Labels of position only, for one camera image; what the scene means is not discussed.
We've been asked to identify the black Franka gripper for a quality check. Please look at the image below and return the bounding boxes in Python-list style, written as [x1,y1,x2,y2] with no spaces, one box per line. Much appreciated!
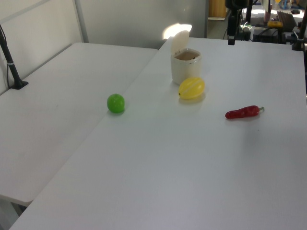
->
[227,10,238,46]

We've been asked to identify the small white garbage bin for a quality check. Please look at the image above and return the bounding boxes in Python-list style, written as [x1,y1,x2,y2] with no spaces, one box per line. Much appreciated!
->
[170,30,203,85]

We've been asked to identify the wooden cabinet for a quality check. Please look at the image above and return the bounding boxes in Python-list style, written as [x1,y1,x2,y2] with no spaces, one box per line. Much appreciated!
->
[208,0,227,19]

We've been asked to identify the black equipment box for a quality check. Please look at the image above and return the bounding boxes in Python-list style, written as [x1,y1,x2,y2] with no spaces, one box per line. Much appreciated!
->
[252,26,287,44]

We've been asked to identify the yellow toy melon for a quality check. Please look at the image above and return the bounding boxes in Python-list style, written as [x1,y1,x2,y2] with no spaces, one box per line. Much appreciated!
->
[178,76,206,101]

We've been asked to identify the black tripod pole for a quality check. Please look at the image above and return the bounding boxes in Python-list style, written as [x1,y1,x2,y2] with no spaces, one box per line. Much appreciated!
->
[291,0,307,51]

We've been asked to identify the red toy chili pepper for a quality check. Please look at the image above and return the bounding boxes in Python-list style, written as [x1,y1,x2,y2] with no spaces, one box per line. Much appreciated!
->
[224,105,265,120]

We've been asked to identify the green toy apple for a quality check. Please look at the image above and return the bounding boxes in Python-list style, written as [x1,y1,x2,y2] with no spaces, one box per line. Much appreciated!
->
[106,93,126,114]

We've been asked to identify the white partition frame post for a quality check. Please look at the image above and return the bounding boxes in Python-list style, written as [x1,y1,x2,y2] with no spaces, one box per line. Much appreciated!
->
[73,0,90,44]

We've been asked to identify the black camera stand pole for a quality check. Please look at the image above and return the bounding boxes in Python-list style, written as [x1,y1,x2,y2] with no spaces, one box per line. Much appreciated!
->
[0,23,29,91]

